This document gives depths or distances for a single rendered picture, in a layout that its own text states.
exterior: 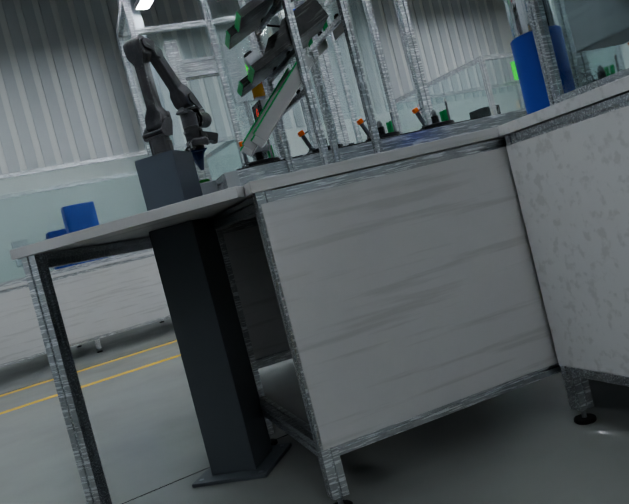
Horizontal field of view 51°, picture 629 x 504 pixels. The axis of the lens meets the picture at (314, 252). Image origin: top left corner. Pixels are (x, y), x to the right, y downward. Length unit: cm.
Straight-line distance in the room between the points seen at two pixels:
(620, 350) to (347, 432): 70
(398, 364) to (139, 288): 583
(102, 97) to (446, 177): 933
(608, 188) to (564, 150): 16
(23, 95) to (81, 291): 424
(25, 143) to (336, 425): 918
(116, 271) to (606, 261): 615
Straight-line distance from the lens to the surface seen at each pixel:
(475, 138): 190
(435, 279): 180
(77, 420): 202
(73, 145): 1064
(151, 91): 228
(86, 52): 1108
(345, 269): 169
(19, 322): 723
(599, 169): 169
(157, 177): 218
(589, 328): 185
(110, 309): 735
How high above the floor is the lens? 71
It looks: 2 degrees down
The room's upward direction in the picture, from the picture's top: 14 degrees counter-clockwise
